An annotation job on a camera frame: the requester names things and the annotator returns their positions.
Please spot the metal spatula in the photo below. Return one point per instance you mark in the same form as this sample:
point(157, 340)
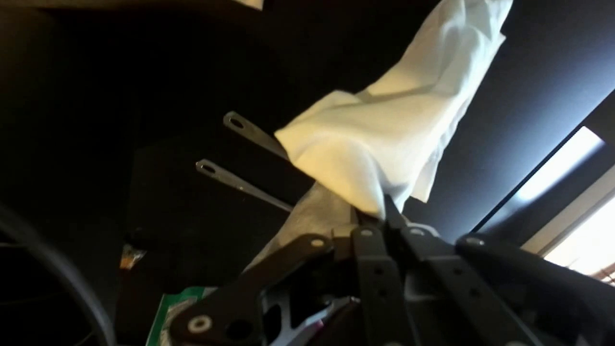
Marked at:
point(238, 184)
point(247, 132)

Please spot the white cloth towel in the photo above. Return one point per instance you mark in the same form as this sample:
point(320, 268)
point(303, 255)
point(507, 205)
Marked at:
point(386, 136)

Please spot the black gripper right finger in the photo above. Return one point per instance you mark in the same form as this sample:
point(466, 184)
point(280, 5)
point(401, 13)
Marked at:
point(462, 290)

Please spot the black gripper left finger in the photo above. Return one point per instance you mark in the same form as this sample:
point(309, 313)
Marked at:
point(376, 276)

